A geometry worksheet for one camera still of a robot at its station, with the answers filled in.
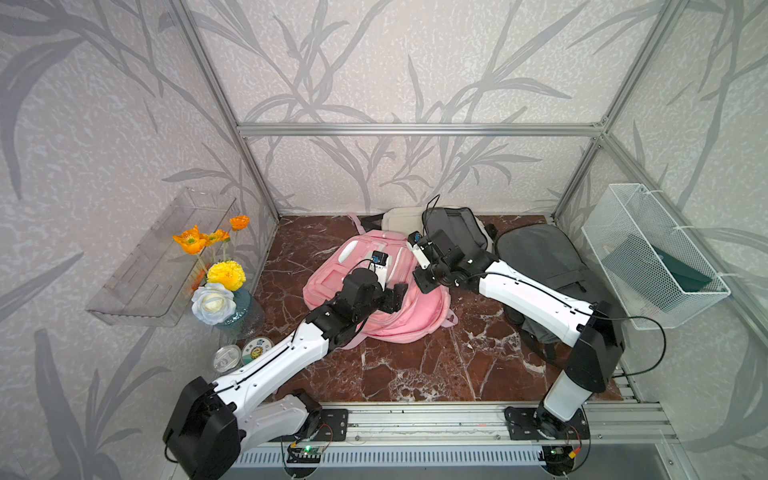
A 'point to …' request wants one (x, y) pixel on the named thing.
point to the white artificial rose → (213, 303)
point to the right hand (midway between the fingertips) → (417, 272)
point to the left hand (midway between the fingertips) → (399, 284)
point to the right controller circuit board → (559, 458)
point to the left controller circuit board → (307, 454)
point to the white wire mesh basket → (649, 302)
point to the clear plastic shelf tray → (154, 284)
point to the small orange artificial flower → (239, 222)
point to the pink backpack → (425, 309)
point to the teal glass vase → (248, 320)
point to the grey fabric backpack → (546, 256)
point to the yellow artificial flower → (229, 274)
